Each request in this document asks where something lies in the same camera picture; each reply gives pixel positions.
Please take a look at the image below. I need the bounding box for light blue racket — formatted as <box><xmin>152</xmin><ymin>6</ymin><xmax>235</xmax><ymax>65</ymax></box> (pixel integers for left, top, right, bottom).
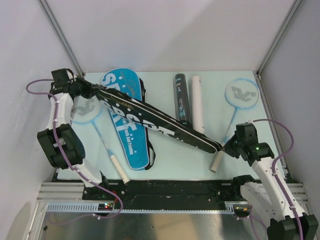
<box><xmin>73</xmin><ymin>98</ymin><xmax>130</xmax><ymax>185</ymax></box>
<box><xmin>209</xmin><ymin>77</ymin><xmax>261</xmax><ymax>173</ymax></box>

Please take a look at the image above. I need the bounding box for white shuttlecock tube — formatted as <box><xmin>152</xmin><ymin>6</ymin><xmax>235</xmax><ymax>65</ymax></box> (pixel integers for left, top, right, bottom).
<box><xmin>191</xmin><ymin>75</ymin><xmax>205</xmax><ymax>134</ymax></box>

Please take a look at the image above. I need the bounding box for black shuttlecock tube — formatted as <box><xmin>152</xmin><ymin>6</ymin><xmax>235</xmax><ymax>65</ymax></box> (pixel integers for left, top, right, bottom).
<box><xmin>174</xmin><ymin>73</ymin><xmax>192</xmax><ymax>128</ymax></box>

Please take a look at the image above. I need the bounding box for black racket bag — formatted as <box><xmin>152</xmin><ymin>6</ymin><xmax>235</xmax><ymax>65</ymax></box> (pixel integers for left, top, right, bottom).
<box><xmin>91</xmin><ymin>84</ymin><xmax>222</xmax><ymax>154</ymax></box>

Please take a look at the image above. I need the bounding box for blue racket bag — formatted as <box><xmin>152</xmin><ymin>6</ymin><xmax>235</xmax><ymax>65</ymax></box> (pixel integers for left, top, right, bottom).
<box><xmin>101</xmin><ymin>67</ymin><xmax>156</xmax><ymax>171</ymax></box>

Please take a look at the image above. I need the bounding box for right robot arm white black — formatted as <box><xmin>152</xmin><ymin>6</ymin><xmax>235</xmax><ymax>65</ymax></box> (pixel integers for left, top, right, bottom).
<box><xmin>222</xmin><ymin>122</ymin><xmax>319</xmax><ymax>240</ymax></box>

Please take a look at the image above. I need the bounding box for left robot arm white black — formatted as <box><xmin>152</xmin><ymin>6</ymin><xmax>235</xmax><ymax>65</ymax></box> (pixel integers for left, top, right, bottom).
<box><xmin>37</xmin><ymin>68</ymin><xmax>111</xmax><ymax>200</ymax></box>

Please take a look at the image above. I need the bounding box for aluminium frame rail front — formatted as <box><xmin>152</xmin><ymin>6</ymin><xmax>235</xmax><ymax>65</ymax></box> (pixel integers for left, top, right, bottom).
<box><xmin>36</xmin><ymin>182</ymin><xmax>307</xmax><ymax>216</ymax></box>

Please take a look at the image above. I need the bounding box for right circuit board with wires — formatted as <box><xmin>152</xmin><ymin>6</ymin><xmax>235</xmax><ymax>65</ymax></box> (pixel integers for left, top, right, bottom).
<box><xmin>233</xmin><ymin>203</ymin><xmax>251</xmax><ymax>219</ymax></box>

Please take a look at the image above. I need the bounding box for circuit board with wires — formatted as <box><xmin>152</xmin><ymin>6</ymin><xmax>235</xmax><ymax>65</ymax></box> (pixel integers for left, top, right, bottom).
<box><xmin>98</xmin><ymin>197</ymin><xmax>119</xmax><ymax>211</ymax></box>
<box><xmin>233</xmin><ymin>203</ymin><xmax>251</xmax><ymax>219</ymax></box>

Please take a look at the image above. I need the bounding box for left frame post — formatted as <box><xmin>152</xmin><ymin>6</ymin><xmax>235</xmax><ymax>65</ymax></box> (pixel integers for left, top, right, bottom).
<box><xmin>37</xmin><ymin>0</ymin><xmax>85</xmax><ymax>77</ymax></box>

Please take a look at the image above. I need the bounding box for frame post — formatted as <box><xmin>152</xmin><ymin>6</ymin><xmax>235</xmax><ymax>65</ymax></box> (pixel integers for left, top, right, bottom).
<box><xmin>256</xmin><ymin>0</ymin><xmax>305</xmax><ymax>77</ymax></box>
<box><xmin>37</xmin><ymin>0</ymin><xmax>85</xmax><ymax>77</ymax></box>

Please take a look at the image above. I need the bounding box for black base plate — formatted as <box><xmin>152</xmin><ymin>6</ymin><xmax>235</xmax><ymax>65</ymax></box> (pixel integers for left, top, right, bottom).
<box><xmin>76</xmin><ymin>175</ymin><xmax>252</xmax><ymax>211</ymax></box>

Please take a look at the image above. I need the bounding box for left circuit board with wires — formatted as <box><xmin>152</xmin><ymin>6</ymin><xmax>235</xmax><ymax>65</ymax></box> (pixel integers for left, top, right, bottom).
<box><xmin>98</xmin><ymin>197</ymin><xmax>119</xmax><ymax>211</ymax></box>

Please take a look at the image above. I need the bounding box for right frame post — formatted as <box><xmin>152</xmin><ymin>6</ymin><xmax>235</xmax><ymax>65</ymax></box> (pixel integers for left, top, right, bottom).
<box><xmin>256</xmin><ymin>0</ymin><xmax>305</xmax><ymax>77</ymax></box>

